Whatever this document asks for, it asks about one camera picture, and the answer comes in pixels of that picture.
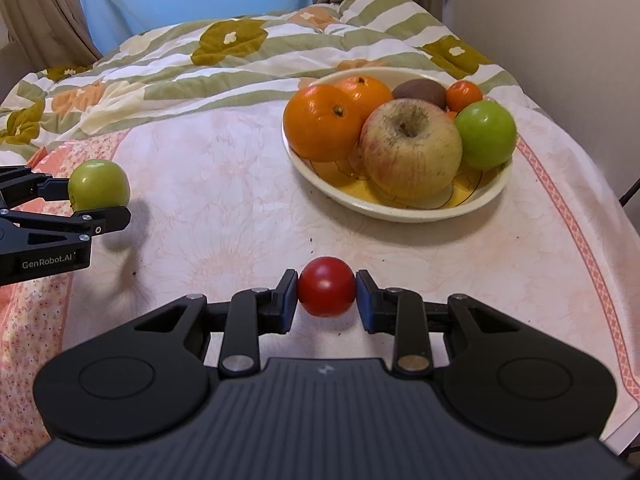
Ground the green apple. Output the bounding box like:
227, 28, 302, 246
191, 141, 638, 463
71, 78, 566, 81
454, 100, 518, 170
67, 159, 130, 211

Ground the red round tomato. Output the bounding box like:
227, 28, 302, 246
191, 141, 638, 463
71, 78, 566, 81
297, 257, 356, 318

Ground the large orange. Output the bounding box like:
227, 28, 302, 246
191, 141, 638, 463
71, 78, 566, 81
283, 84, 362, 162

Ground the small tangerine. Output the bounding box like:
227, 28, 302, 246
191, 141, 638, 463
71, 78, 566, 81
446, 80, 484, 113

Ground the white pink floral towel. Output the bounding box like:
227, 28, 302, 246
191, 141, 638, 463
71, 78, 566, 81
1, 90, 639, 460

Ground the beige left curtain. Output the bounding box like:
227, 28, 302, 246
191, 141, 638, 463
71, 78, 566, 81
1, 0, 102, 70

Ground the striped floral quilt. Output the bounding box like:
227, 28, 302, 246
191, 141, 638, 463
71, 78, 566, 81
1, 0, 513, 165

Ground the red yellow apple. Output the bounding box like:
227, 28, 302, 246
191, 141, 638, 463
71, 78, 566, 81
359, 99, 463, 200

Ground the cream oval bowl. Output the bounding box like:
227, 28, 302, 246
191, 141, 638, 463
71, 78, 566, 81
281, 65, 516, 224

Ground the orange in bowl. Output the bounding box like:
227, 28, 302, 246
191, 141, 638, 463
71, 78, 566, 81
335, 75, 394, 122

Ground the brown kiwi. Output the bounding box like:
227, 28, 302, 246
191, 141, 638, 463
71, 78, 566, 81
392, 78, 447, 110

